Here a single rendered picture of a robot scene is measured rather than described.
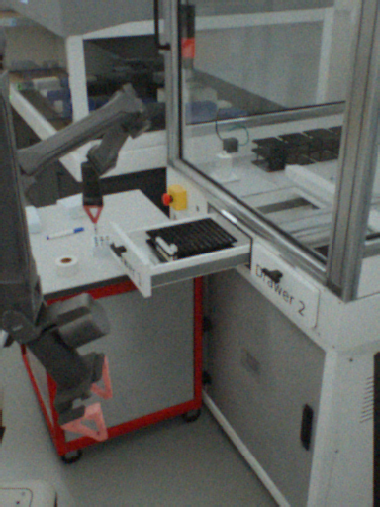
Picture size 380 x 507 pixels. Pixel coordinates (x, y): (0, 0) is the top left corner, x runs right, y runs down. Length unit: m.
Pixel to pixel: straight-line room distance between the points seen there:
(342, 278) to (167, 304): 0.79
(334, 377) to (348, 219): 0.44
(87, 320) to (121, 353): 1.18
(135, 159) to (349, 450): 1.42
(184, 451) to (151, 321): 0.56
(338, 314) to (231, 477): 0.98
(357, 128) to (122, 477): 1.50
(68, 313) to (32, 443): 1.58
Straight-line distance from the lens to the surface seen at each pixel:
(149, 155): 2.59
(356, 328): 1.55
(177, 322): 2.12
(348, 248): 1.40
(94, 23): 2.40
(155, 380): 2.23
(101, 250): 2.01
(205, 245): 1.77
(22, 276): 0.89
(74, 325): 0.93
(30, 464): 2.41
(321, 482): 1.88
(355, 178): 1.35
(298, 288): 1.58
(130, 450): 2.39
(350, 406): 1.74
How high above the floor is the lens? 1.73
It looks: 28 degrees down
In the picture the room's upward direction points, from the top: straight up
